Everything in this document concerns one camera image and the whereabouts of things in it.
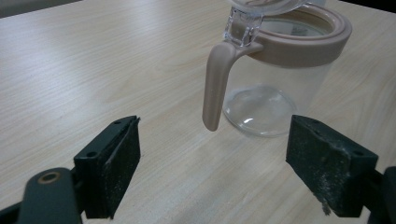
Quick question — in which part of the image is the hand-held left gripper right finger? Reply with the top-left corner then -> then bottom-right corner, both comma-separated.
285,114 -> 379,218

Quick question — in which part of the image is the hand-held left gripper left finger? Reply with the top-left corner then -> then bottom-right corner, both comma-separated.
73,115 -> 142,219

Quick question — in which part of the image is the clear glass measuring cup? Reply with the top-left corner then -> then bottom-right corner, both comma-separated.
201,0 -> 353,138

